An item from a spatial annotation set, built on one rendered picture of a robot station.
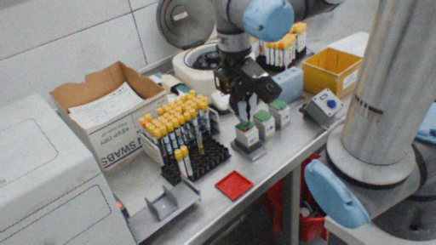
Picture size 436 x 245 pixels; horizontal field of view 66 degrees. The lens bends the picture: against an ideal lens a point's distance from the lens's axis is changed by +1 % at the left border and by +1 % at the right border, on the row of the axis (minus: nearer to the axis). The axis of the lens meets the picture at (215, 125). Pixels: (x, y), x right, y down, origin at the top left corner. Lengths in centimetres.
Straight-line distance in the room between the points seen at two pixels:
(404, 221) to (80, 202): 55
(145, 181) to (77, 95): 40
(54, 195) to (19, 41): 65
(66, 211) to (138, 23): 81
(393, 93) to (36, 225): 51
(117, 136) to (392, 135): 68
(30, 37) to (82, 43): 15
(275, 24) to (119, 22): 72
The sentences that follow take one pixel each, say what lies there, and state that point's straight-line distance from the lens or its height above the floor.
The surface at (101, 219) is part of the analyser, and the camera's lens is 63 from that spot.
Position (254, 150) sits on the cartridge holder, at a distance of 89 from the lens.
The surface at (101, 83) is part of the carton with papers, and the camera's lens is 117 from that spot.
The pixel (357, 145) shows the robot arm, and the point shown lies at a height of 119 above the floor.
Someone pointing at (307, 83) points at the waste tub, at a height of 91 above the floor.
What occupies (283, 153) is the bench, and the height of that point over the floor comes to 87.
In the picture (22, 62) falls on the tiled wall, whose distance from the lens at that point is 115.
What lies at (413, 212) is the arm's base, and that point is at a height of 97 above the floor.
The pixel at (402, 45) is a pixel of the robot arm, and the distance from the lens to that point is 37.
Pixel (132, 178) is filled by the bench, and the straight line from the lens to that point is 92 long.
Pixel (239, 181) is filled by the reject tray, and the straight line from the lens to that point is 83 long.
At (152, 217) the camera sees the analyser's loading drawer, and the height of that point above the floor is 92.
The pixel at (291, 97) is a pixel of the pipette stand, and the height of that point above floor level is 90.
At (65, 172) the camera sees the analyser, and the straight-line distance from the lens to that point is 55.
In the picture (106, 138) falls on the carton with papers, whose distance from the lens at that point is 91.
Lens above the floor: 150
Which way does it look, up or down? 38 degrees down
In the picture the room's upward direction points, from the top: 9 degrees counter-clockwise
